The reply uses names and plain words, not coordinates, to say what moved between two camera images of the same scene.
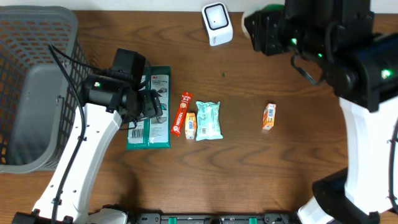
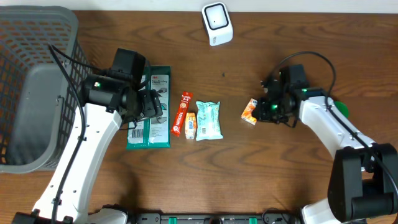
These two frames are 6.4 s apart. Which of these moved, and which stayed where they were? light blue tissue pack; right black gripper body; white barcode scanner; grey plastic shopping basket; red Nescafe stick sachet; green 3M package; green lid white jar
Moved: green lid white jar; right black gripper body
Stayed: white barcode scanner; red Nescafe stick sachet; light blue tissue pack; green 3M package; grey plastic shopping basket
